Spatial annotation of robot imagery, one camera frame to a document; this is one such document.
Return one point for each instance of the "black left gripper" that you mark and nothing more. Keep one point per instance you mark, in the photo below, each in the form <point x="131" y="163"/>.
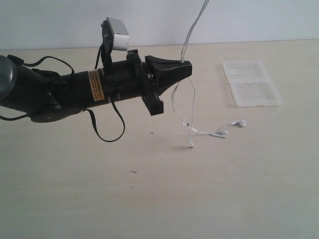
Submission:
<point x="128" y="79"/>

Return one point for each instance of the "white wired earphones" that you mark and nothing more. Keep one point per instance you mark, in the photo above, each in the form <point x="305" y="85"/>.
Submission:
<point x="220" y="133"/>

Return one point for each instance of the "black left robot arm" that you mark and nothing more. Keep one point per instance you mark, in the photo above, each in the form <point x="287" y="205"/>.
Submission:
<point x="46" y="96"/>

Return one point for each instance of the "clear plastic storage case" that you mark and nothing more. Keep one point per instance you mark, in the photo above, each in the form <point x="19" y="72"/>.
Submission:
<point x="250" y="84"/>

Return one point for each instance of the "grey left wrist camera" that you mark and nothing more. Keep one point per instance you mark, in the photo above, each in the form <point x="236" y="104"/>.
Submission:
<point x="115" y="36"/>

